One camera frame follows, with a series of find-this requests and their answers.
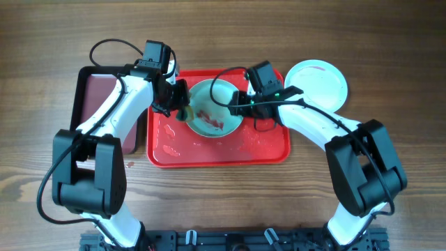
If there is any green yellow sponge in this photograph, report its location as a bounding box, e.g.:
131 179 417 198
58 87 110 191
176 105 194 123

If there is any light blue plate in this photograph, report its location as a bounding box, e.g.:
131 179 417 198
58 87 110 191
187 79 243 137

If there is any white plate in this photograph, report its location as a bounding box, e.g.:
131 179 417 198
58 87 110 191
284 59 349 112

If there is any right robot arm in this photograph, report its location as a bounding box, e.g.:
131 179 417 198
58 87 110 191
229 87 408 250

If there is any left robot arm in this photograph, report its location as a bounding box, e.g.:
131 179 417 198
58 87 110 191
48 66 189 250

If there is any red serving tray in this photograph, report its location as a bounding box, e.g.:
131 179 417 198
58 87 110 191
146 68 291 169

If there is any black water tray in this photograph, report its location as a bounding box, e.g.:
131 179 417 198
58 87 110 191
70 66 148 155

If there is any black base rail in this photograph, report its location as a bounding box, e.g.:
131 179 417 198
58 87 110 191
79 228 390 251

